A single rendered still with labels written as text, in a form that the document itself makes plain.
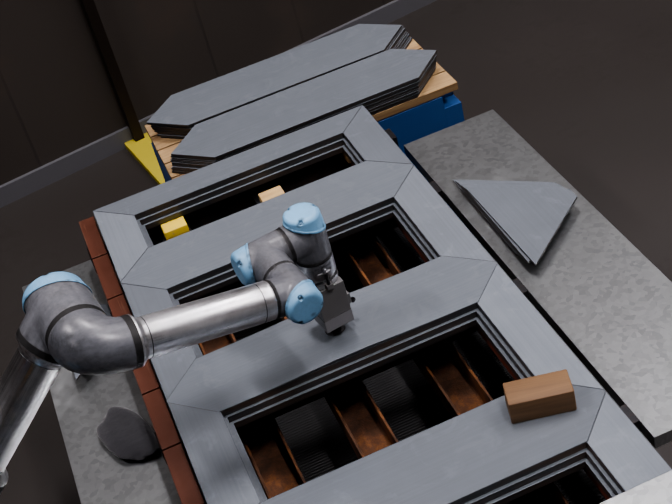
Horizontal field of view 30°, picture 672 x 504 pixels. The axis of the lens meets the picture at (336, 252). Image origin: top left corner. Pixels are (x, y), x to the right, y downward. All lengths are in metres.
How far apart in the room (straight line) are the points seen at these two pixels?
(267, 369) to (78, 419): 0.54
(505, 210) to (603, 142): 1.61
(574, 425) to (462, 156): 1.08
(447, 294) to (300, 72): 1.11
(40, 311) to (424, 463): 0.73
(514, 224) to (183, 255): 0.76
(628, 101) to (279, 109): 1.70
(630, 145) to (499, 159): 1.36
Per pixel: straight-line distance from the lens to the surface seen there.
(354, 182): 2.98
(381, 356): 2.53
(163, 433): 2.55
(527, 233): 2.83
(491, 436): 2.30
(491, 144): 3.21
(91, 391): 2.94
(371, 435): 2.60
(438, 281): 2.63
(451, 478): 2.24
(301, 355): 2.54
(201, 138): 3.34
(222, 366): 2.59
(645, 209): 4.15
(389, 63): 3.44
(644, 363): 2.55
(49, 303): 2.23
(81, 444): 2.83
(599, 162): 4.38
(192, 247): 2.93
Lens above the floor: 2.53
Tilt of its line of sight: 37 degrees down
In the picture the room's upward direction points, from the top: 16 degrees counter-clockwise
